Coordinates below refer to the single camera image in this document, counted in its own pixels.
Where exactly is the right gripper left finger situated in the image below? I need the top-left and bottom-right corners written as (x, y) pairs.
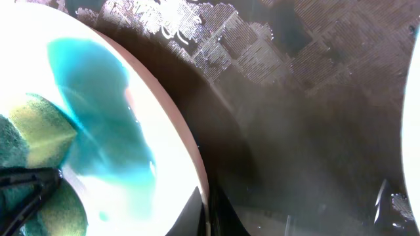
top-left (165, 187), bottom-right (207, 236)

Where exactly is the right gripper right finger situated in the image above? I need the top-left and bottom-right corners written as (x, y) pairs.
top-left (209, 184), bottom-right (250, 236)

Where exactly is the white plate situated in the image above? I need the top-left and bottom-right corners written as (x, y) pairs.
top-left (401, 33), bottom-right (419, 225)
top-left (1, 2), bottom-right (211, 235)

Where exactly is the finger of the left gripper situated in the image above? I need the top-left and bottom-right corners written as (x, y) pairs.
top-left (1, 167), bottom-right (62, 236)

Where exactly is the green yellow sponge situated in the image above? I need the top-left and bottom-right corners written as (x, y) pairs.
top-left (1, 93), bottom-right (87, 236)

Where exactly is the large dark serving tray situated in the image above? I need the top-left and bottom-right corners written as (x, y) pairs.
top-left (24, 0), bottom-right (419, 235)

